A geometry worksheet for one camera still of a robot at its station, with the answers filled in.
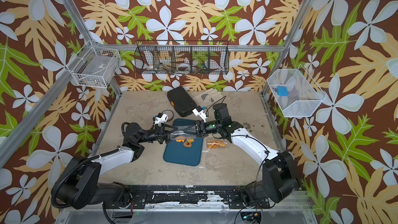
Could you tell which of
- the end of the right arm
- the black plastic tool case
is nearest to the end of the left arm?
the end of the right arm

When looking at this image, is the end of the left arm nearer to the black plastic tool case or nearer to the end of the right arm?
the end of the right arm

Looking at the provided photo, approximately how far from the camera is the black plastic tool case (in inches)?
41.8

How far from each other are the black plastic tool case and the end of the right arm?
0.35m

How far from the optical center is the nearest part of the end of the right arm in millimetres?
658
